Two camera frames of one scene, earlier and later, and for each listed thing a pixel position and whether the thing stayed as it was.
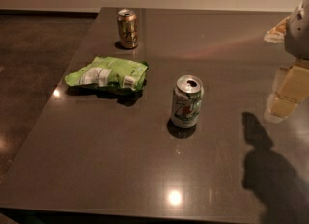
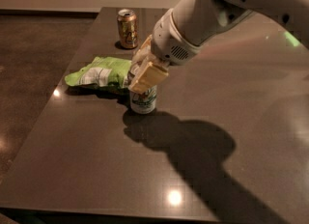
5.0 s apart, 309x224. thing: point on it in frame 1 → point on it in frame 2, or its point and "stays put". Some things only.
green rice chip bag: (111, 71) stays put
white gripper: (297, 35) → (170, 42)
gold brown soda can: (127, 22) stays put
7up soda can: (186, 101) → (144, 102)
